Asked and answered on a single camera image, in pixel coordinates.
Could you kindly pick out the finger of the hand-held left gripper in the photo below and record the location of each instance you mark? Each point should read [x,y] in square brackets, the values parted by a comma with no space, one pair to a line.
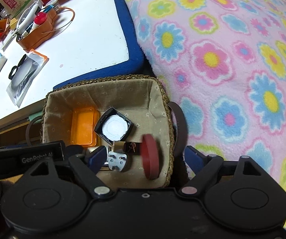
[75,149]

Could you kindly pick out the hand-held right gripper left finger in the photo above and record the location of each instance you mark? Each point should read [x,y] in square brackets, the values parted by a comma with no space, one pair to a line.
[97,158]

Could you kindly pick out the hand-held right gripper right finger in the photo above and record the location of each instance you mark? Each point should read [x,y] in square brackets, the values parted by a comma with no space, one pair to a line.
[195,160]

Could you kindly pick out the white plug adapter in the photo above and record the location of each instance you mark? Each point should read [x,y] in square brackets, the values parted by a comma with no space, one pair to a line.
[116,163]

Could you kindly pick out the orange plastic box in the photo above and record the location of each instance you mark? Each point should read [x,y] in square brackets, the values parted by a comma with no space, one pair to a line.
[84,127]

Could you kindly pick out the black and gold lipstick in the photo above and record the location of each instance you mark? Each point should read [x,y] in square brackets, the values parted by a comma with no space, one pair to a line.
[129,147]

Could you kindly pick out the red round disc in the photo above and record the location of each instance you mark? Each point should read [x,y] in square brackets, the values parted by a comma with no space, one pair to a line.
[151,156]

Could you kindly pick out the woven basket with fabric liner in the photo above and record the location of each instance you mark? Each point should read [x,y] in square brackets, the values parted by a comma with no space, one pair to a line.
[138,99]

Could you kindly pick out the clear plastic bag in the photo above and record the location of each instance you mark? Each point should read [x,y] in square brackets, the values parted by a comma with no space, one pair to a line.
[25,78]

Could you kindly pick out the black scissors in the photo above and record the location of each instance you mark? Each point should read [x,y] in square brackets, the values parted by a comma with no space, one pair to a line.
[17,66]

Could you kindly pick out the pink floral fleece blanket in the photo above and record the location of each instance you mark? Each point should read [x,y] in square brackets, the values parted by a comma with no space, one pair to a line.
[220,67]

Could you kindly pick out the white table with blue edge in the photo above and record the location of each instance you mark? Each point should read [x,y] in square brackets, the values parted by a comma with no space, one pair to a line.
[83,37]

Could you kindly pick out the brown leather pouch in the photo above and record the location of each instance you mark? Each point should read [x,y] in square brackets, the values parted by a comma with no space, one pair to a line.
[39,36]

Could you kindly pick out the red-capped white bottle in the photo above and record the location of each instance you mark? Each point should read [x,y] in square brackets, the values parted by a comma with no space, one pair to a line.
[39,20]

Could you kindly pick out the tape roll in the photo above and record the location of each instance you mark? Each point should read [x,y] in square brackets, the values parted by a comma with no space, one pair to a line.
[51,3]

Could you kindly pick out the pink label white box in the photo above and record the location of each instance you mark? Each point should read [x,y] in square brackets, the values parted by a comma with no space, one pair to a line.
[17,1]

